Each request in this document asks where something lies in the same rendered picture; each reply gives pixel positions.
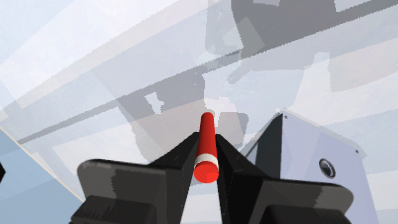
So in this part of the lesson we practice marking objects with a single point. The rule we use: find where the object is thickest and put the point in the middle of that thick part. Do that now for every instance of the grey sloped panel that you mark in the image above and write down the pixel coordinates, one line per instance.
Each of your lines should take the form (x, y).
(291, 149)

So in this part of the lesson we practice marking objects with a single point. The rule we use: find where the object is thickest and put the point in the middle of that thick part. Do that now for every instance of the red peg with white band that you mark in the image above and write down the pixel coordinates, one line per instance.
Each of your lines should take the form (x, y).
(206, 165)

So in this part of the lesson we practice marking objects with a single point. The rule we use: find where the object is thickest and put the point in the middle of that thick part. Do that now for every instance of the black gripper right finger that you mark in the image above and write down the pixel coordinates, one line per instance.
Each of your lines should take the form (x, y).
(245, 190)

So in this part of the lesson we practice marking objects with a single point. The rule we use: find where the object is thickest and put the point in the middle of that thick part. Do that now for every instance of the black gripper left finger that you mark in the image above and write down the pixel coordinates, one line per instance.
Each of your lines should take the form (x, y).
(164, 182)

